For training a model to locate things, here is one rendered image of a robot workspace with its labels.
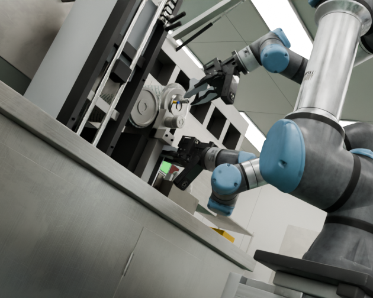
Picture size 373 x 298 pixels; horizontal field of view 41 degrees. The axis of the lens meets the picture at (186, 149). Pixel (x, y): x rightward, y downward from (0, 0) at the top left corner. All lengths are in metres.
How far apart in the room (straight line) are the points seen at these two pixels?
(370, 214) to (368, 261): 0.08
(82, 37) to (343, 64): 0.80
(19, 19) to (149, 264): 0.85
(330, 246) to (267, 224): 5.69
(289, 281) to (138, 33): 0.78
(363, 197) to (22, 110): 0.61
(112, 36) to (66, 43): 0.31
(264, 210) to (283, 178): 5.80
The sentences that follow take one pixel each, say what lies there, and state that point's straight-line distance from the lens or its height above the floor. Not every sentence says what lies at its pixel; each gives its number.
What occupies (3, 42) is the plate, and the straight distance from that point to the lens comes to 1.63.
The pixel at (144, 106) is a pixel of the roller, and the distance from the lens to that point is 1.54.
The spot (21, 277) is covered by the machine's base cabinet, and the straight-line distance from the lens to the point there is 1.04.
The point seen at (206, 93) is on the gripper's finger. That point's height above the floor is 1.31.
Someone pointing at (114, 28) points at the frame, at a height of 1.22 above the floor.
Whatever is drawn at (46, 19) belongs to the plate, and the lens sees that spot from 1.72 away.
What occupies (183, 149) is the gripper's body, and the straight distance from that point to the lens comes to 1.57.
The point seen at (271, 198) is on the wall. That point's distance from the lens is 6.69.
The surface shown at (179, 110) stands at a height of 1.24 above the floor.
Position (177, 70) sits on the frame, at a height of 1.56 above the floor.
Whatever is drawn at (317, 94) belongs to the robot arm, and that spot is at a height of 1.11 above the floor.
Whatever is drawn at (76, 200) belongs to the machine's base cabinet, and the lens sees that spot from 1.07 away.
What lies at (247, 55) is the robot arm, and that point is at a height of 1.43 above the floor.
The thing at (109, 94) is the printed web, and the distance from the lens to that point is 1.57.
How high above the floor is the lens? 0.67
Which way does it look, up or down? 17 degrees up
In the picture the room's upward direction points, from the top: 23 degrees clockwise
